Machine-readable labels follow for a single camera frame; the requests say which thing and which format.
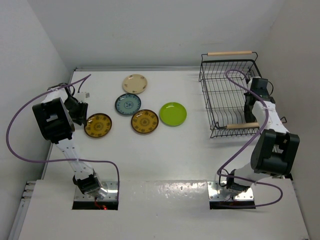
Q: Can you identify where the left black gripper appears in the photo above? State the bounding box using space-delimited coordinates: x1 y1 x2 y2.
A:
63 97 88 126

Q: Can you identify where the yellow patterned plate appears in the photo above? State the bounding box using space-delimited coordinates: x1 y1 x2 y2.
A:
130 109 160 135
84 113 113 139

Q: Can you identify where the lime green plate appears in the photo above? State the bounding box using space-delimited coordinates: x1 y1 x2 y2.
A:
159 102 187 127

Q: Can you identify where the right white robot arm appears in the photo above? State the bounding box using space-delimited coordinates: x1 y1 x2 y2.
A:
226 77 300 193

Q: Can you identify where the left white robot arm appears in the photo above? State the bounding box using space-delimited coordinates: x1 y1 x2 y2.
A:
32 83 108 200

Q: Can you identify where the blue patterned plate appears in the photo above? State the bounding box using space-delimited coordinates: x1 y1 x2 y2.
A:
114 93 142 116

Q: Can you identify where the beige floral plate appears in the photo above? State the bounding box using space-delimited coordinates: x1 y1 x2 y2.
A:
122 74 148 94

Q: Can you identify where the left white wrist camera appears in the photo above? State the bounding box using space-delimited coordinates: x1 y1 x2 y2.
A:
75 92 90 103

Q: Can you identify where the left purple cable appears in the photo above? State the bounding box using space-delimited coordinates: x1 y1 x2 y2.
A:
5 74 120 193

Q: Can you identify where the black wire dish rack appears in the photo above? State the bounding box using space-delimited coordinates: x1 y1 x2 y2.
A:
199 51 273 138

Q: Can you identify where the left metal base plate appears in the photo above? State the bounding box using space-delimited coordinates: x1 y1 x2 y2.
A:
73 180 118 202

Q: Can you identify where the metal base plate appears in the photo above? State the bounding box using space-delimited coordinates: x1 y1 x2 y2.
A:
73 180 118 202
207 181 254 202

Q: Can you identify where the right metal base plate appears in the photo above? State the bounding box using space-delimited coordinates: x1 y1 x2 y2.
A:
207 181 254 202

